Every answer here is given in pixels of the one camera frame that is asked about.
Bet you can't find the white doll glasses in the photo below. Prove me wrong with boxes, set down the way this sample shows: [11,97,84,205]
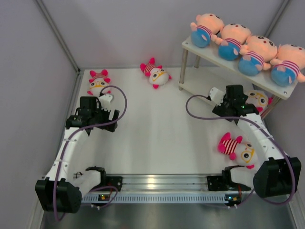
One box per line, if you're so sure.
[245,90,272,114]

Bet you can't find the orange doll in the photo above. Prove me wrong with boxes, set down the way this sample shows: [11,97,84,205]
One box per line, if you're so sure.
[212,23,252,61]
[270,44,305,87]

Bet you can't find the orange doll table back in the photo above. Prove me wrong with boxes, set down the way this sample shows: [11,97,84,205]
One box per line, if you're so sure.
[190,13,224,48]

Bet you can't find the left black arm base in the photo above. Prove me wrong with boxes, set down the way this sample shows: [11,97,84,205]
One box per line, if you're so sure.
[90,176,123,192]

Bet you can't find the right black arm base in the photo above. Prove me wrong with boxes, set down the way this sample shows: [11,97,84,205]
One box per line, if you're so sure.
[207,176,251,191]

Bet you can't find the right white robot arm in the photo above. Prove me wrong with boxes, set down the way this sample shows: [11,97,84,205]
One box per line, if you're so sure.
[209,85,301,198]

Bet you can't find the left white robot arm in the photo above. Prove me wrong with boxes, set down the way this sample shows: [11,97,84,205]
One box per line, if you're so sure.
[35,93,120,213]

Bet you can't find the white two-tier shelf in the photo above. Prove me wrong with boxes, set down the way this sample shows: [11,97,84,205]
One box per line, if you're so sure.
[179,37,297,128]

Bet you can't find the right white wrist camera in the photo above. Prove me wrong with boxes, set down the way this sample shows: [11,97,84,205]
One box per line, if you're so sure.
[208,87,225,105]

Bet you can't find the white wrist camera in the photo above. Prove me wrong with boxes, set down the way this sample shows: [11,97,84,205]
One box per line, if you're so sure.
[98,94,114,110]
[208,87,225,105]

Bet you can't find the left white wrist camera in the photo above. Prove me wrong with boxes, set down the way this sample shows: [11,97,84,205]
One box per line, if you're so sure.
[98,94,114,110]

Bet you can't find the aluminium front rail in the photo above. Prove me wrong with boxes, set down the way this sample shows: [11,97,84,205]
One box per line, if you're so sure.
[38,173,298,192]

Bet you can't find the white slotted cable duct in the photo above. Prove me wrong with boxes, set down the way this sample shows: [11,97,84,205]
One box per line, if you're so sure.
[82,193,240,204]

